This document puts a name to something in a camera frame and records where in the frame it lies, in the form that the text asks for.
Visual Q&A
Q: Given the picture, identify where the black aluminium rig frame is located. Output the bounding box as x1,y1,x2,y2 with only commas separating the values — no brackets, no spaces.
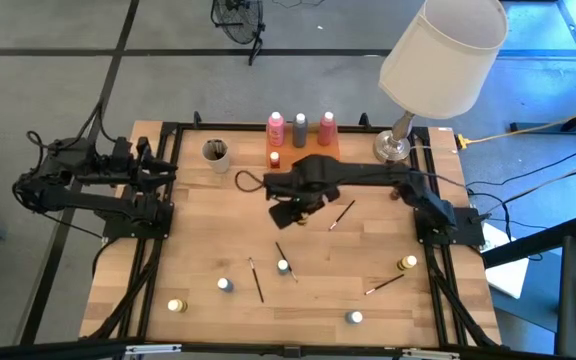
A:
0,119,576,360

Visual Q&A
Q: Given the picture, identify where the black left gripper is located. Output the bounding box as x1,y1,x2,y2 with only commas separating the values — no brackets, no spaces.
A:
87,137,179,193

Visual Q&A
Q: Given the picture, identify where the yellow power cable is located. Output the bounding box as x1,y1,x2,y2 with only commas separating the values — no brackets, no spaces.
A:
455,102,576,151

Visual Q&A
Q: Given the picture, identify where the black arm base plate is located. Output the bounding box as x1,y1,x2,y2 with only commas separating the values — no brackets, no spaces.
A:
101,199,175,240
414,207,487,247

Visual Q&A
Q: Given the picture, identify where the orange translucent plastic tray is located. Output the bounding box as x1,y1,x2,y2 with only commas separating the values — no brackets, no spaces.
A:
265,133,342,171

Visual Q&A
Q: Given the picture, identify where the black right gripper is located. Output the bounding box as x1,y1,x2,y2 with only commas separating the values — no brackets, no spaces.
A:
262,153,343,231

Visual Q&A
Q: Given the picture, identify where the white flat box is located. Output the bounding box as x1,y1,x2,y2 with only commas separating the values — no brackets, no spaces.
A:
481,222,531,300

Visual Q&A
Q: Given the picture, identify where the silver lamp cream shade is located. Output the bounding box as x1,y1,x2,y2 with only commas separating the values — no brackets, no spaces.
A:
371,0,510,166

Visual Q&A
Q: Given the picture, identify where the black metal beam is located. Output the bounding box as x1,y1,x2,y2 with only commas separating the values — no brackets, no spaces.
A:
481,214,576,270

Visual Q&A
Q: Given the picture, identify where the large pink paint bottle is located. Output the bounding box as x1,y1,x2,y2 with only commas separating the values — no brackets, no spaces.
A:
266,110,286,148

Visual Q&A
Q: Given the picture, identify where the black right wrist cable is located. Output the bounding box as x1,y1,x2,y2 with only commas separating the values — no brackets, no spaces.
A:
233,169,269,194

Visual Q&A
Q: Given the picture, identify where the black floor fan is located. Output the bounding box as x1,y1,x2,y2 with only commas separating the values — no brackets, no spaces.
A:
210,0,267,67

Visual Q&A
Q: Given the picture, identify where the large grey paint bottle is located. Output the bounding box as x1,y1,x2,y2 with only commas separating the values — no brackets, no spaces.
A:
291,112,309,149

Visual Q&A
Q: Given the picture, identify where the white paper cup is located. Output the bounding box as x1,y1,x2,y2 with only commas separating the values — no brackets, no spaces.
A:
201,138,232,174

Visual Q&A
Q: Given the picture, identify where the large coral paint bottle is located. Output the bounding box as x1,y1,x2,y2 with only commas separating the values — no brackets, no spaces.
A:
317,110,338,147

